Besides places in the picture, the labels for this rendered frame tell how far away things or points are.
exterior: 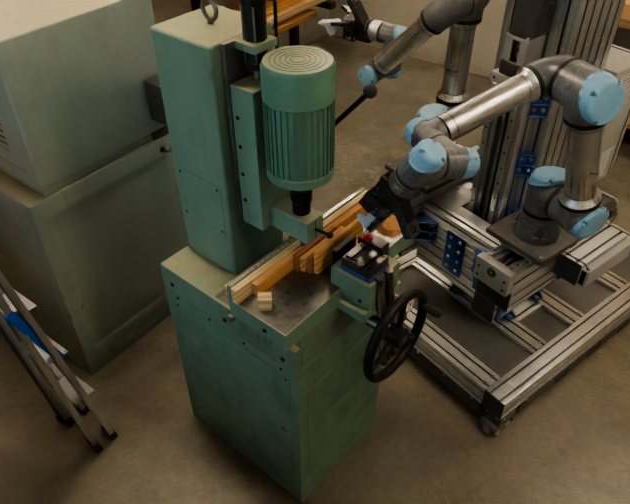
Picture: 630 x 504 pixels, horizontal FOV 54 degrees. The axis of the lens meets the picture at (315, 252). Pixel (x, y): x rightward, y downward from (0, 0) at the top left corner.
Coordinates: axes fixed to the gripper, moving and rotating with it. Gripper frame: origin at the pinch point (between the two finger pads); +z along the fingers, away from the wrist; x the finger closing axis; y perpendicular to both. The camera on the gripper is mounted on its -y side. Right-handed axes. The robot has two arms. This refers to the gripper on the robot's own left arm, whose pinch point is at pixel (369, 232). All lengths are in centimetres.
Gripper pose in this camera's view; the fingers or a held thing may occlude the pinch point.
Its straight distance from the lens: 169.4
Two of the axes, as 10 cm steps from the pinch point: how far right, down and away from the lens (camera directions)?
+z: -3.8, 4.5, 8.1
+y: -6.6, -7.4, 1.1
